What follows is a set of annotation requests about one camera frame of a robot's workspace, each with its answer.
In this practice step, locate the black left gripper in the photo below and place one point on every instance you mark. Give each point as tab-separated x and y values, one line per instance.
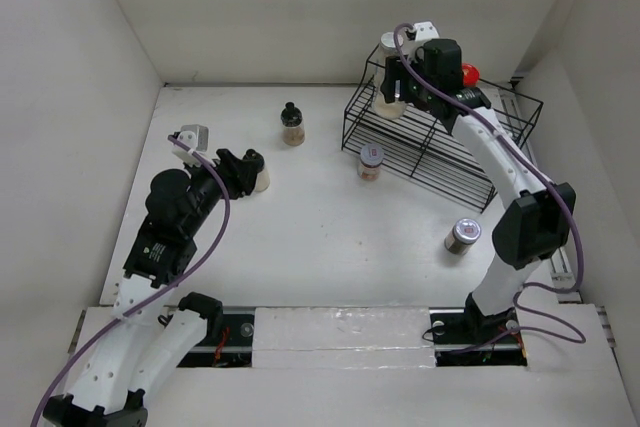
236	174

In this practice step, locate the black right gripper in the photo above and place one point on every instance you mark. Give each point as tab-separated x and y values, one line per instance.
395	68

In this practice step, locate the white bottle black cap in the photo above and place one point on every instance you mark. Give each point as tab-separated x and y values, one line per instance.
258	163

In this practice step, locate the clear jar silver lid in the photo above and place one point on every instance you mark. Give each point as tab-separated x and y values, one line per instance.
390	111

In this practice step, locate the blue-label jar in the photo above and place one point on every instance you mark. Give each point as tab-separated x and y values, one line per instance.
387	44

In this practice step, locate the red-lid sauce jar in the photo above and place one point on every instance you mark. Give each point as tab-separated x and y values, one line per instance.
471	75

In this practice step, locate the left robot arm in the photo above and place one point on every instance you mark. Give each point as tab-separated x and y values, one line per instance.
110	379

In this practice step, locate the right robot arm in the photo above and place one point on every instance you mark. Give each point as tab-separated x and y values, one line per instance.
538	213

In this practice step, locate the black-cap spice shaker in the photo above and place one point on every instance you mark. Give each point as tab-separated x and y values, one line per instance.
293	133

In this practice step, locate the white-lid spice jar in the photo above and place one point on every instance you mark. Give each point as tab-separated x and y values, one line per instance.
370	161

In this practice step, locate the dark spice jar white lid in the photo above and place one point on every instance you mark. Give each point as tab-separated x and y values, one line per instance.
462	236

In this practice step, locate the black wire rack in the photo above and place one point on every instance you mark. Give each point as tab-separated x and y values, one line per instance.
416	146

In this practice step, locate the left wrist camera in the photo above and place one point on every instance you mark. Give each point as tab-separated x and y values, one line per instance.
195	138

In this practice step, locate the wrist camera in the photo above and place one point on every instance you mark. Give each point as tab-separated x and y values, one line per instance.
195	138
421	32

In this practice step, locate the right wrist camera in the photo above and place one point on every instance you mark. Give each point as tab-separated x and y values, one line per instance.
421	32

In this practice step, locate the metal base rail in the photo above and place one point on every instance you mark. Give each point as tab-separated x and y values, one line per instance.
349	338

